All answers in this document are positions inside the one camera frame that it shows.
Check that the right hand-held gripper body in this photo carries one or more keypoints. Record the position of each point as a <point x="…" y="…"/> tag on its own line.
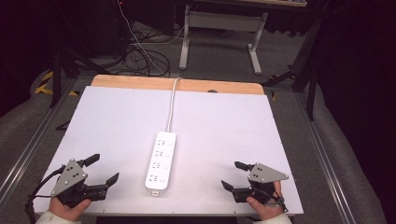
<point x="261" y="183"/>

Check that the person's right hand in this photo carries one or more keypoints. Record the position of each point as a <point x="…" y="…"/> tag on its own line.
<point x="265" y="209"/>

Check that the white power strip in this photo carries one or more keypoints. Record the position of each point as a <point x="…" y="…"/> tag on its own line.
<point x="161" y="162"/>

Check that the yellow black floor tape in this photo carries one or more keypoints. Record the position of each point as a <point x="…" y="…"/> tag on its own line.
<point x="46" y="84"/>

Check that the person's left hand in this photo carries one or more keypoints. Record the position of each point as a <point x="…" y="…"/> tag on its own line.
<point x="66" y="211"/>

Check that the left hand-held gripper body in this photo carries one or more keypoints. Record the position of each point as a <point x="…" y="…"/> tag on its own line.
<point x="71" y="176"/>

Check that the aluminium rail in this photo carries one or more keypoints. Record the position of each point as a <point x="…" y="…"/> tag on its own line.
<point x="327" y="168"/>
<point x="29" y="146"/>

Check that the black metal stand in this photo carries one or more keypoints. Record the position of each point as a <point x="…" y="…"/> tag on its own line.
<point x="306" y="62"/>
<point x="56" y="68"/>

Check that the white metal desk frame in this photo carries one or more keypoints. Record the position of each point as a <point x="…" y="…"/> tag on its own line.
<point x="223" y="21"/>

